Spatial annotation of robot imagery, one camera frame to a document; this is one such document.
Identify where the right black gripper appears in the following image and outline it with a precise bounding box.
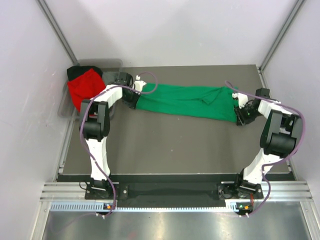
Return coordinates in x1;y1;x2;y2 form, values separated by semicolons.
234;103;264;127

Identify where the green t-shirt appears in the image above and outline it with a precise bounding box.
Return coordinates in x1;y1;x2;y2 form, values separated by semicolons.
135;84;238;123

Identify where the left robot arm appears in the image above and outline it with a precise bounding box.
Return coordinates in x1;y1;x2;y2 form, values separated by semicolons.
79;72;146;200

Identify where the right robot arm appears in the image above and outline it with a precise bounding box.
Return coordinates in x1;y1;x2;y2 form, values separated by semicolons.
232;88;303;198

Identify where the red t-shirt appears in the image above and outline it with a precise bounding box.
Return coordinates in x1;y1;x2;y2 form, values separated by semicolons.
67;68;106;112

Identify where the black t-shirt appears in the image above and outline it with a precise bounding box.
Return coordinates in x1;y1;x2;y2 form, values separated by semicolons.
66;65;103;81

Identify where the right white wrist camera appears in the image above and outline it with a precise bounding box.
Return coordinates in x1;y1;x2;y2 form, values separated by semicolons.
232;92;249;109

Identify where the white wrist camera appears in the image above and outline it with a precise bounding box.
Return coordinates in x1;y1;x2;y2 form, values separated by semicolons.
132;75;147;94
232;92;249;109

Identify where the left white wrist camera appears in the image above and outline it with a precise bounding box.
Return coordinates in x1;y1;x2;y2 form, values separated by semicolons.
132;75;147;94

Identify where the left aluminium frame post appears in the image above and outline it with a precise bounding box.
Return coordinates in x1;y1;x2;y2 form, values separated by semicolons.
36;0;79;65

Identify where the aluminium frame post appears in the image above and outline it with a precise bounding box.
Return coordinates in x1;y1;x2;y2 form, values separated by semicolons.
36;0;79;65
258;0;306;73

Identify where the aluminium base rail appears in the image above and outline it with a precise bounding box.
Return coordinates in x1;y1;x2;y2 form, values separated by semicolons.
40;181;313;202

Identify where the slotted grey cable duct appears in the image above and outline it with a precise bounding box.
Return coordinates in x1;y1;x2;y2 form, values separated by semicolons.
50;201;252;213

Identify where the right aluminium frame post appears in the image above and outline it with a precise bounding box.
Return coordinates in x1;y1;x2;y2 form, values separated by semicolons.
258;0;306;73

